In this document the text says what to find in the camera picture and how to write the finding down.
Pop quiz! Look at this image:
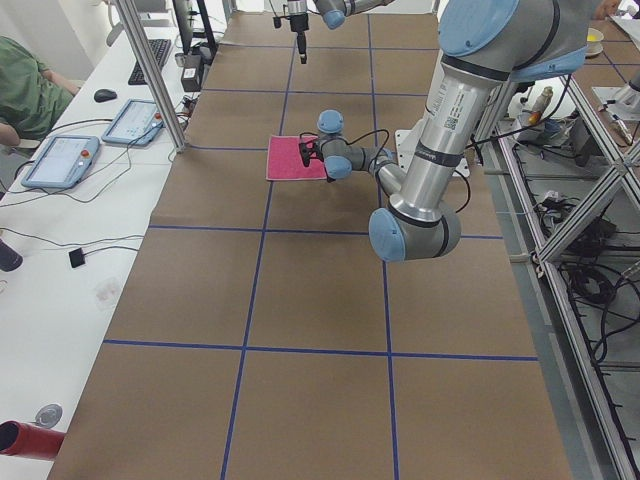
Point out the pink and grey towel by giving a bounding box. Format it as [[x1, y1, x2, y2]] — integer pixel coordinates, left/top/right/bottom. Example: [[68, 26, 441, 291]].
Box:
[[266, 135, 326, 181]]

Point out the black power box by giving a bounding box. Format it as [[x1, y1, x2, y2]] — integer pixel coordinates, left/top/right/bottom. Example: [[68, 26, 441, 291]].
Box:
[[181, 55, 204, 93]]

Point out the black keyboard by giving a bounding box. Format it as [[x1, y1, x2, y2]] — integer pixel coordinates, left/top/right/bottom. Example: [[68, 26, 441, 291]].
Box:
[[127, 38, 173, 86]]

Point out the far teach pendant tablet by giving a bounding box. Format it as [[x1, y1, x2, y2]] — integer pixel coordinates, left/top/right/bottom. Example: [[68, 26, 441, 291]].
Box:
[[101, 99, 164, 147]]

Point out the teach pendant tablet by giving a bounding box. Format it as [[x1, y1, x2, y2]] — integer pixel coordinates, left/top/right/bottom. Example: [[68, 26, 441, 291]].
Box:
[[101, 99, 164, 147], [21, 135, 100, 189]]

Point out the brown paper table cover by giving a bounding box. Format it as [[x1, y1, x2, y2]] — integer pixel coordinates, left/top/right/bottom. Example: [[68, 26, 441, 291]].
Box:
[[50, 14, 571, 479]]

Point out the black computer mouse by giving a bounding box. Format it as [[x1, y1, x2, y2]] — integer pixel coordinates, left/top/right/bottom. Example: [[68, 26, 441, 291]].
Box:
[[93, 88, 118, 103]]

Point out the near teach pendant tablet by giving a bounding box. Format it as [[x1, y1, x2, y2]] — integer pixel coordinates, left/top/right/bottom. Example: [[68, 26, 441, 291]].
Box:
[[21, 135, 100, 189]]

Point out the small black square pad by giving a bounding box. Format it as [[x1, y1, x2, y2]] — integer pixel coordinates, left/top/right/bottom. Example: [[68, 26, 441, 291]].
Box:
[[68, 247, 87, 269]]

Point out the person in green shirt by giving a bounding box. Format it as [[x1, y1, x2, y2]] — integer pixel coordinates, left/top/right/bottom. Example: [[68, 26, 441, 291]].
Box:
[[1, 36, 80, 147]]

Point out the round silver desk grommet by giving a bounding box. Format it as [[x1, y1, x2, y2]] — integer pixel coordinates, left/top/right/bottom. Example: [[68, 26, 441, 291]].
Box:
[[34, 403, 63, 429]]

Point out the red cylinder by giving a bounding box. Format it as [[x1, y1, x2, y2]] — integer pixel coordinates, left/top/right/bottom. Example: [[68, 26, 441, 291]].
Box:
[[1, 420, 65, 460]]

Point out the aluminium frame post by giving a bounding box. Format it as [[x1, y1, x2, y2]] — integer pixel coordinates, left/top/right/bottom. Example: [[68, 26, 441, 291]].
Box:
[[115, 0, 186, 153]]

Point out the aluminium frame rack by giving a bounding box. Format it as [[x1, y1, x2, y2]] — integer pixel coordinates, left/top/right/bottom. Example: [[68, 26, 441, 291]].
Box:
[[477, 61, 639, 479]]

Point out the black cable bundle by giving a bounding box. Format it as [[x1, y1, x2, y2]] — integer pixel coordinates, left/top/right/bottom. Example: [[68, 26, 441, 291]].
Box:
[[559, 259, 640, 361]]

